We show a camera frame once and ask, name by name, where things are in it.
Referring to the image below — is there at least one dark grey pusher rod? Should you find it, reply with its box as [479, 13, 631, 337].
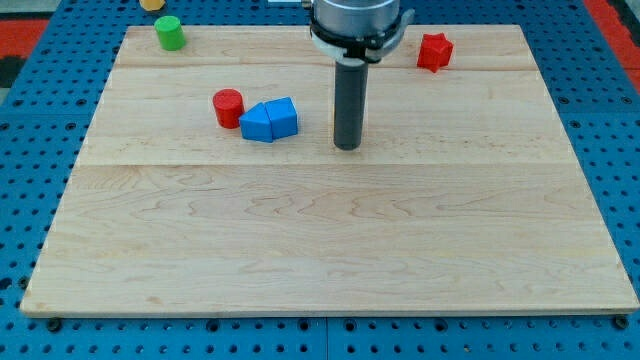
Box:
[333, 63, 368, 151]

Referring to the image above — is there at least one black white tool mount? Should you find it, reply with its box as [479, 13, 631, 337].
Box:
[310, 8, 415, 64]

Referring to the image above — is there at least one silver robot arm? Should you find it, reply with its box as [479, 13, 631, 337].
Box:
[310, 0, 415, 151]

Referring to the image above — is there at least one blue cube block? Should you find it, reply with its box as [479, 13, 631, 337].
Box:
[265, 97, 298, 139]

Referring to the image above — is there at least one red star block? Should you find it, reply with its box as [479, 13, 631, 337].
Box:
[416, 33, 454, 73]

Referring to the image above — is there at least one blue triangle block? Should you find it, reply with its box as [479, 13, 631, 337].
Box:
[239, 103, 273, 143]

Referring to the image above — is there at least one red cylinder block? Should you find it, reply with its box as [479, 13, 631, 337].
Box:
[212, 88, 245, 129]

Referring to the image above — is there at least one wooden board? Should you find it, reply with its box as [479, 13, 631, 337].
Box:
[21, 25, 639, 318]

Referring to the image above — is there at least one green cylinder block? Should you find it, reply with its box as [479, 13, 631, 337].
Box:
[154, 15, 186, 51]

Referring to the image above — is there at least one yellow block at edge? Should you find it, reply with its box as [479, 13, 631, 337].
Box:
[139, 0, 166, 12]

